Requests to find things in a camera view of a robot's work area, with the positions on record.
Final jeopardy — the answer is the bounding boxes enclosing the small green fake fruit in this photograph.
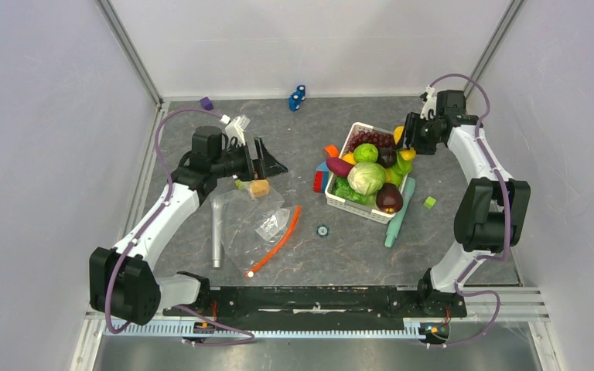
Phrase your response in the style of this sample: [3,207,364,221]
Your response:
[353,143,379,163]

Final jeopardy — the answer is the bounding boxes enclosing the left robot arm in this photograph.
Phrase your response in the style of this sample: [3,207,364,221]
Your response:
[89,126,288,325]

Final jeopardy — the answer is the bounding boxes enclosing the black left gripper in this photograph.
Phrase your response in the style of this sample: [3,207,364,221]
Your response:
[211,137,287,182]

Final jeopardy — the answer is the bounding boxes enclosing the yellow toy cylinder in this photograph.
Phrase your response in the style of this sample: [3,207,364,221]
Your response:
[249,179,271,199]

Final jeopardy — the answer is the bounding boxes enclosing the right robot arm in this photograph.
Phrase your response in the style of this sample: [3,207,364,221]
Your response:
[398,86,531,315]

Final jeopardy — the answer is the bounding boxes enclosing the purple fake sweet potato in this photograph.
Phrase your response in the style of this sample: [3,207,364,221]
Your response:
[326,158,354,178]

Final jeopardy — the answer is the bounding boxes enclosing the fake green lettuce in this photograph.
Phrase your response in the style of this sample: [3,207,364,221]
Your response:
[333,177,376,207]

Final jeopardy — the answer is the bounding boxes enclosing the green white poker chip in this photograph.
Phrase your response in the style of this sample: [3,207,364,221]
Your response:
[316,225,330,237]

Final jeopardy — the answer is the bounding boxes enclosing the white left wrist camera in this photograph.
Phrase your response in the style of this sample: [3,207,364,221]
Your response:
[220,114,251,147]

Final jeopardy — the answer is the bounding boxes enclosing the fake yellow corn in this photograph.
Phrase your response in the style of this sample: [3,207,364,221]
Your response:
[393,125,416,162]

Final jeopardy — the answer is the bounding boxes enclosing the small green cube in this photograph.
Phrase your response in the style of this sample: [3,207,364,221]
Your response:
[423,196,437,209]

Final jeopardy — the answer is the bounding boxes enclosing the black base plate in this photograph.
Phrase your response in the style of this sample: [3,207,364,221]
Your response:
[187,286,467,331]

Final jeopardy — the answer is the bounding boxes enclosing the dark maroon fake fruit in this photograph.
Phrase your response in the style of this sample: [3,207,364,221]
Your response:
[375,183,404,214]

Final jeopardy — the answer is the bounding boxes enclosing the orange toy cup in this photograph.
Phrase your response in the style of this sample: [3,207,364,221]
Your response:
[323,145,340,158]

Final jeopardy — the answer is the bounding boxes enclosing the white plastic basket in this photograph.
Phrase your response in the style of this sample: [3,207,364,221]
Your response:
[325,122,410,224]

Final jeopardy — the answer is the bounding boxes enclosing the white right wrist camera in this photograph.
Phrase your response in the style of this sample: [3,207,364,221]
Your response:
[418,85,436,121]

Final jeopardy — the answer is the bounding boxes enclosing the purple toy cube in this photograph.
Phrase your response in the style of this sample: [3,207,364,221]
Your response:
[199,97,214,111]

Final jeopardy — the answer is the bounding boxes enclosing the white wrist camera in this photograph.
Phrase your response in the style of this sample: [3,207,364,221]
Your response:
[418,85,436,121]
[220,114,251,147]

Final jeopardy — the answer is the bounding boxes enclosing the fake green apple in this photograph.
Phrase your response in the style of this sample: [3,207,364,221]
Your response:
[384,168,404,189]

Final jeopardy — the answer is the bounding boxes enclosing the silver metal cylinder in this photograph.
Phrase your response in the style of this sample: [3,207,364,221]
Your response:
[210,199,224,269]

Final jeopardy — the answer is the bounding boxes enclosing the fake green cabbage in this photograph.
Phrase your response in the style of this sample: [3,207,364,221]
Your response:
[346,162,386,196]

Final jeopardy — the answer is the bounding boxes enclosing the red blue toy block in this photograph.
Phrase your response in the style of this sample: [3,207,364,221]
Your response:
[312,162,331,193]

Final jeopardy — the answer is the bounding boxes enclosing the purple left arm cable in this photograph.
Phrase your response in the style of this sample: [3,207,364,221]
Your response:
[104,107,257,348]

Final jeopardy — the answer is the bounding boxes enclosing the clear zip top bag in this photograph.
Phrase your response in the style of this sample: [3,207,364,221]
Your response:
[215,182,302,279]

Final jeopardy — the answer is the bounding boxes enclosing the blue toy car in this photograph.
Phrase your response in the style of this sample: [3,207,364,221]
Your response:
[288,84,306,112]

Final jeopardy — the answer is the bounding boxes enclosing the small dark purple fruit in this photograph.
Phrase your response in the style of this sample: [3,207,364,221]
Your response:
[377,148,398,168]

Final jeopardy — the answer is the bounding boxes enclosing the fake yellow lemon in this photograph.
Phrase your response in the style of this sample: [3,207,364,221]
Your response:
[341,152,357,165]

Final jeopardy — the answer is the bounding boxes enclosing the dark red fake grapes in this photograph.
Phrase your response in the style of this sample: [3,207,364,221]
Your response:
[347,131,395,152]

